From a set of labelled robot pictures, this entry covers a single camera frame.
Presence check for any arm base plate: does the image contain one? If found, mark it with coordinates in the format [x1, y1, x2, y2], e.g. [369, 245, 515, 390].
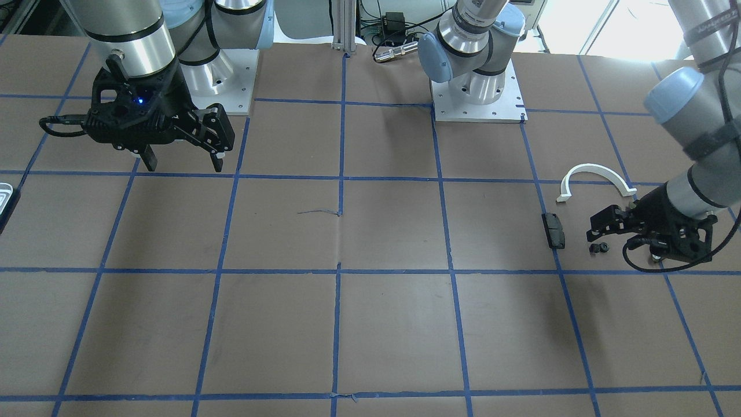
[180, 49, 260, 115]
[430, 60, 529, 123]

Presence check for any aluminium frame post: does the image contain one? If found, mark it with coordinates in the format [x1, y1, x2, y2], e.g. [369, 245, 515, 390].
[329, 0, 357, 56]

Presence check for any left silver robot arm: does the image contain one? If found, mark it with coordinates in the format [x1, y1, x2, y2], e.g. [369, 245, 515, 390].
[418, 1, 739, 269]

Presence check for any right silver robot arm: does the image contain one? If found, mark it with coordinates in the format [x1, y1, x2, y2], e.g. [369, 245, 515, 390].
[39, 1, 275, 172]

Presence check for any white curved plastic part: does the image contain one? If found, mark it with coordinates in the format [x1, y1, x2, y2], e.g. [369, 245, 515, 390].
[556, 163, 637, 203]

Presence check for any silver metal tray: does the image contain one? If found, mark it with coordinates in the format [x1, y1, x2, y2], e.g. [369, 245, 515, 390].
[0, 182, 15, 216]

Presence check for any small black brake pad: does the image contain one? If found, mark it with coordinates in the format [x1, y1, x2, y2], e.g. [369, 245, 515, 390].
[541, 212, 566, 249]

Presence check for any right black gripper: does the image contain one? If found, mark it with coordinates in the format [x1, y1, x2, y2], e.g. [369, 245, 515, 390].
[82, 58, 236, 173]

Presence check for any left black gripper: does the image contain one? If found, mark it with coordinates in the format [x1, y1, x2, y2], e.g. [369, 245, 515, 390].
[586, 186, 718, 264]

